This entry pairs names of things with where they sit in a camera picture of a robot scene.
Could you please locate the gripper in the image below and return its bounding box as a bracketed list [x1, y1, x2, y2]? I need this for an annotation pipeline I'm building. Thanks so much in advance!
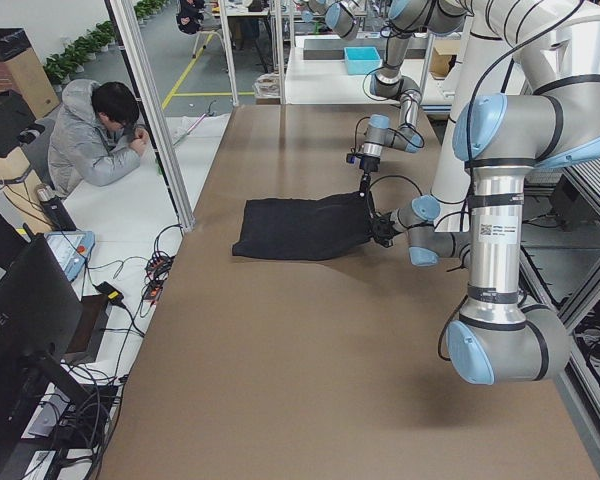
[371, 212, 395, 247]
[359, 155, 380, 198]

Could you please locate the black graphic t-shirt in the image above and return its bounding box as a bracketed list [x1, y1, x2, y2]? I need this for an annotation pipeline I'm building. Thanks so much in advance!
[232, 192, 371, 261]

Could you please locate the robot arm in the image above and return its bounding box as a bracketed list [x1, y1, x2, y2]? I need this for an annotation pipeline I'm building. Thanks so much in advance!
[369, 1, 466, 153]
[372, 1, 600, 385]

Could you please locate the blue plastic bin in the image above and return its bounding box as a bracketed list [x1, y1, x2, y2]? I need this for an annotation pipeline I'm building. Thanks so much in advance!
[344, 46, 382, 76]

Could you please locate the red grey power strip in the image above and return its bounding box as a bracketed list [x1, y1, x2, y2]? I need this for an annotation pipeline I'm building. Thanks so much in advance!
[142, 252, 175, 304]

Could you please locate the person in grey jacket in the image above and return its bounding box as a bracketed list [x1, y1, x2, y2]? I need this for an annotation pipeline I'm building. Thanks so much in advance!
[48, 79, 149, 198]

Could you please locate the blue teach pendant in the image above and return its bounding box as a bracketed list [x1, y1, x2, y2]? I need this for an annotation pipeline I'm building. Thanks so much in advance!
[44, 231, 95, 281]

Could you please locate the black computer monitor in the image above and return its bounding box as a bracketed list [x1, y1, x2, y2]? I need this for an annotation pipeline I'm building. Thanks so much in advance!
[0, 235, 102, 448]

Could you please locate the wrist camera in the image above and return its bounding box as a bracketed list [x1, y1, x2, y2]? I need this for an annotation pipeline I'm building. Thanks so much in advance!
[346, 152, 362, 164]

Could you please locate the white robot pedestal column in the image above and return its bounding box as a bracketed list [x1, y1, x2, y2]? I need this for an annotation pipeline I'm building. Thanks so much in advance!
[431, 9, 509, 232]

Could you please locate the aluminium frame post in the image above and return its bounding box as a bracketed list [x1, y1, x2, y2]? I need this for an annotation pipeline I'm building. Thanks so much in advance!
[104, 0, 196, 233]

